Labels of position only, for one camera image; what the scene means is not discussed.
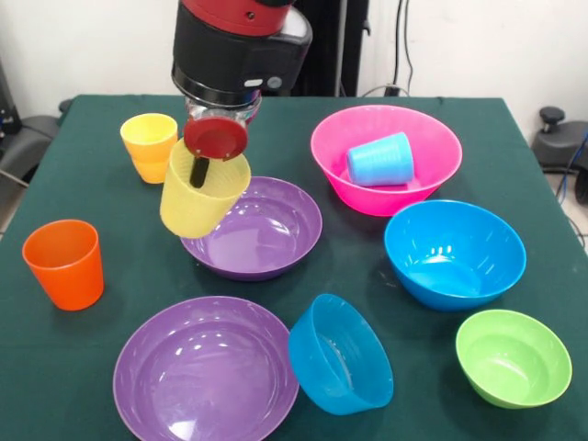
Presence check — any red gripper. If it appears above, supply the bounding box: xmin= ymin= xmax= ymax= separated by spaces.
xmin=183 ymin=117 xmax=249 ymax=189

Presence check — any pale yellow translucent cup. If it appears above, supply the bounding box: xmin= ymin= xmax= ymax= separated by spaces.
xmin=159 ymin=137 xmax=253 ymax=239

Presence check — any blue cup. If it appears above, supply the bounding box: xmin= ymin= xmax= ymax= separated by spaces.
xmin=345 ymin=131 xmax=415 ymax=188

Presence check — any small blue patterned bowl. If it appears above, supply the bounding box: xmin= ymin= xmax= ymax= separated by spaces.
xmin=288 ymin=293 xmax=395 ymax=416

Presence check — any amber yellow cup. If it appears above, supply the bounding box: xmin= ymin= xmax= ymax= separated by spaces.
xmin=130 ymin=153 xmax=172 ymax=186

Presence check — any purple bowl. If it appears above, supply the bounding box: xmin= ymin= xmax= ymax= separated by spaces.
xmin=112 ymin=296 xmax=300 ymax=441
xmin=179 ymin=175 xmax=324 ymax=282

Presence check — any orange cup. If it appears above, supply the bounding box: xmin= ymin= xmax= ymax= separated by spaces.
xmin=21 ymin=219 xmax=106 ymax=312

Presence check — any dark green table cloth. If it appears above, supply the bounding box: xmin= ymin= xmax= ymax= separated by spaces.
xmin=0 ymin=94 xmax=588 ymax=441

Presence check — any pink bowl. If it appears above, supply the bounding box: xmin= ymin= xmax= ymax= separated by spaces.
xmin=310 ymin=104 xmax=463 ymax=218

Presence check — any large blue bowl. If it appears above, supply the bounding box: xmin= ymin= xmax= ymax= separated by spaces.
xmin=383 ymin=199 xmax=527 ymax=313

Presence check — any green bowl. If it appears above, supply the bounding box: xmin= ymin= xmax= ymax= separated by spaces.
xmin=455 ymin=309 xmax=573 ymax=409

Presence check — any black pedestal leg with caster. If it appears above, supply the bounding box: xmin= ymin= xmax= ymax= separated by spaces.
xmin=531 ymin=106 xmax=588 ymax=206
xmin=0 ymin=98 xmax=73 ymax=187

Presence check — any black wall cable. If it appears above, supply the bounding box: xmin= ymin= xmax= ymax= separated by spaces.
xmin=392 ymin=0 xmax=405 ymax=89
xmin=402 ymin=0 xmax=415 ymax=96

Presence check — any blue cable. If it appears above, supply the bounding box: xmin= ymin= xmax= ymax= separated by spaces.
xmin=555 ymin=130 xmax=588 ymax=201

